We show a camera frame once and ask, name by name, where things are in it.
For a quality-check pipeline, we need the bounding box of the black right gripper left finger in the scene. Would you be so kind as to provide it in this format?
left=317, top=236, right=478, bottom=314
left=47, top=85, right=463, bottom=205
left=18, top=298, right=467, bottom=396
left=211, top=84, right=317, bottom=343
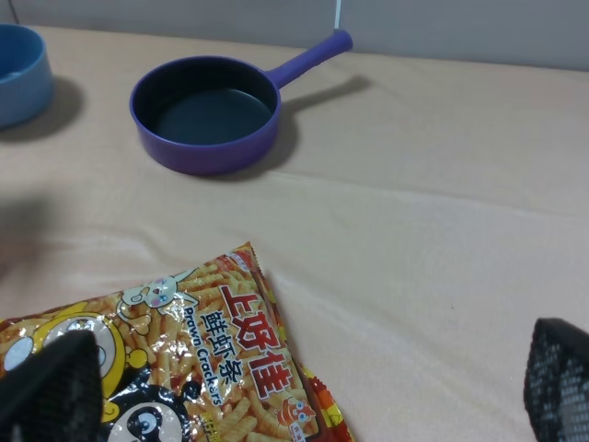
left=1, top=331, right=103, bottom=441

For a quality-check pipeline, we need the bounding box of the prawn crackers snack bag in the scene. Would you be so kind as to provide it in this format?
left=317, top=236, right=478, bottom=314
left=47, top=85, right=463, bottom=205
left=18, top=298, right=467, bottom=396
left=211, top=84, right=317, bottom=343
left=1, top=244, right=352, bottom=441

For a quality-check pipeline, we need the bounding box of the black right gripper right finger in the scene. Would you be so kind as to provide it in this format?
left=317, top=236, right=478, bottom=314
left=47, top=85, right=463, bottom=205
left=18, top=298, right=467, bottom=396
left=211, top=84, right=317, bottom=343
left=524, top=318, right=588, bottom=441

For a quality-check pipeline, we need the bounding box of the blue round bowl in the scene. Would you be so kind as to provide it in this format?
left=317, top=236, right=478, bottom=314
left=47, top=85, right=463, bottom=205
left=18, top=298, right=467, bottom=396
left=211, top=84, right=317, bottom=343
left=1, top=23, right=53, bottom=129

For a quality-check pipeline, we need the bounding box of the purple frying pan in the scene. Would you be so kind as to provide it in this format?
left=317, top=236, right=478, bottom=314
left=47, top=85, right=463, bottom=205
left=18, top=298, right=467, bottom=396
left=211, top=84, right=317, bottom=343
left=129, top=30, right=353, bottom=176

